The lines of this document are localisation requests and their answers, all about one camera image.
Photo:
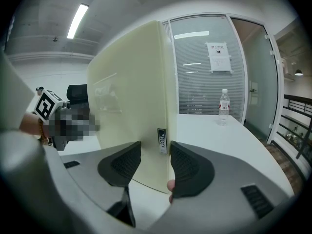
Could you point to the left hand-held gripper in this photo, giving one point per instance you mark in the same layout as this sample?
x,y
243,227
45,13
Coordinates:
x,y
52,108

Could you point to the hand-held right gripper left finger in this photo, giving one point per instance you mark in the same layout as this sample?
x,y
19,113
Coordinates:
x,y
122,164

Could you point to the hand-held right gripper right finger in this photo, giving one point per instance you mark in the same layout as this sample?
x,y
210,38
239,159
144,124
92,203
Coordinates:
x,y
190,172

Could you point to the cream board object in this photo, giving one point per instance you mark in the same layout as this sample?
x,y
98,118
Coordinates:
x,y
136,94

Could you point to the person's left forearm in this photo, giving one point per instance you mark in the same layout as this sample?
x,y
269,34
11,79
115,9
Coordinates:
x,y
30,124

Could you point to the person's right hand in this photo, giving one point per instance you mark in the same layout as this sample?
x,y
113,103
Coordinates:
x,y
171,186

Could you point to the black office chair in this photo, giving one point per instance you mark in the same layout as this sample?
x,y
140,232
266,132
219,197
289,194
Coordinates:
x,y
77,94

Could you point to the clear plastic water bottle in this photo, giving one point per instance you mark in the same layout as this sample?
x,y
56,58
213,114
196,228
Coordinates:
x,y
223,108

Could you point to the frosted glass partition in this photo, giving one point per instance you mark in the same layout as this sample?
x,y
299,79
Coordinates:
x,y
207,86

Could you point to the long ceiling light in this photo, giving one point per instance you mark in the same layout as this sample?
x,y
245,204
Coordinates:
x,y
77,21

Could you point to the large white paper notice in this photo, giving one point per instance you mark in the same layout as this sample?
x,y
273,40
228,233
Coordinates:
x,y
220,64

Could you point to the glass door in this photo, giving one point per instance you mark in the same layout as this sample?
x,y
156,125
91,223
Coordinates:
x,y
260,82

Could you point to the black metal railing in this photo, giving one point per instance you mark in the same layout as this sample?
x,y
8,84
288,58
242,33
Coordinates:
x,y
296,121

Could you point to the small white paper notice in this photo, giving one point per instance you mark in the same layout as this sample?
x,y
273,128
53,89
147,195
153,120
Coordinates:
x,y
217,49

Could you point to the dark pendant lamp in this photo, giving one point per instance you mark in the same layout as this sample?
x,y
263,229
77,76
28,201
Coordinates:
x,y
298,73

